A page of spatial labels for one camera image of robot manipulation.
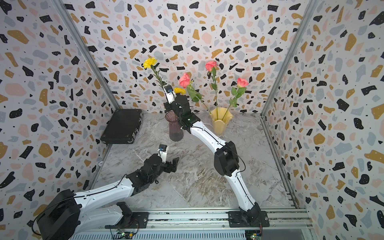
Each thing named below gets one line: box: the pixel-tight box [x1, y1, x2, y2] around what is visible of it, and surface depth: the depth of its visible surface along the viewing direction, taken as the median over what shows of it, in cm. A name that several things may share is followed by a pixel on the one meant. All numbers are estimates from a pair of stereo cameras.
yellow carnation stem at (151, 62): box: [143, 57, 167, 89], surface depth 72 cm
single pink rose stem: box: [221, 77, 250, 121], surface depth 90 cm
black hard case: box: [100, 109, 143, 144], surface depth 110 cm
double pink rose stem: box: [178, 60, 219, 120], surface depth 85 cm
